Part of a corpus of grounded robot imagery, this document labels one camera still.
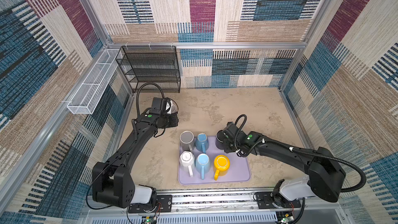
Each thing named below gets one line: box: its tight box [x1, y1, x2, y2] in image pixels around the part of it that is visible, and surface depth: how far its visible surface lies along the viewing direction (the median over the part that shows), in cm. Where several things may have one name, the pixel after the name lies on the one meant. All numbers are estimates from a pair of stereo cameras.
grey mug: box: [179, 130, 195, 152], surface depth 85 cm
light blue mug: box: [195, 152, 211, 180], surface depth 78 cm
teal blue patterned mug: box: [194, 132, 209, 154], surface depth 86 cm
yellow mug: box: [213, 155, 231, 181], surface depth 78 cm
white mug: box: [179, 150, 195, 178], surface depth 79 cm
